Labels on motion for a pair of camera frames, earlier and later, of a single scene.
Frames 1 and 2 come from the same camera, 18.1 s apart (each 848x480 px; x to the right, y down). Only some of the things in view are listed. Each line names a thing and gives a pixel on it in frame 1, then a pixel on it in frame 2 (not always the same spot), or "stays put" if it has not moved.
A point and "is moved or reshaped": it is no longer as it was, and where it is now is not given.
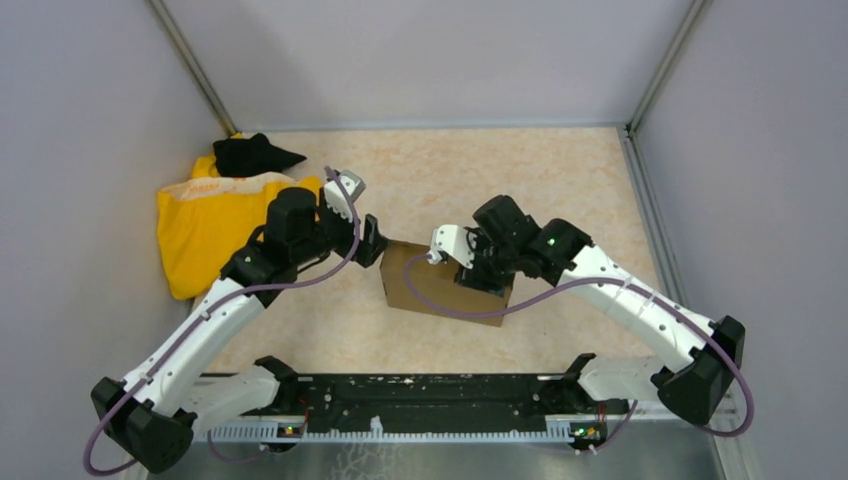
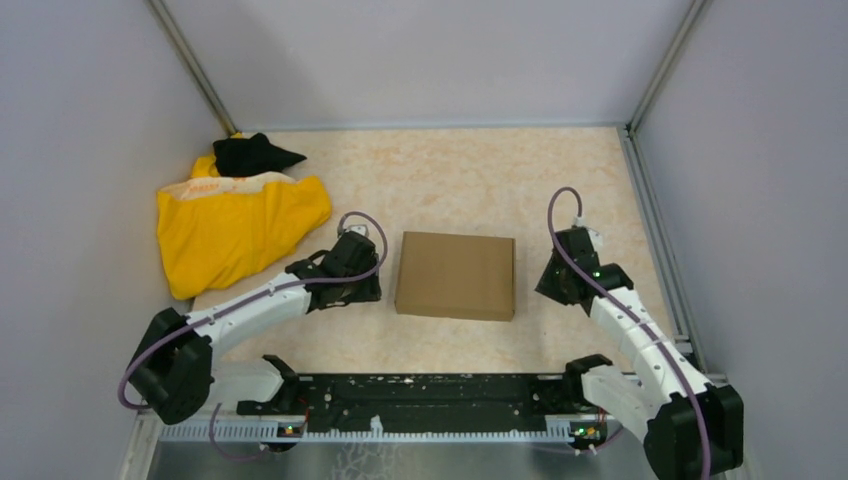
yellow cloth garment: (213, 221) stays put
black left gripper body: (332, 232) → (362, 290)
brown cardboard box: (411, 282) is moved or reshaped
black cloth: (251, 156) stays put
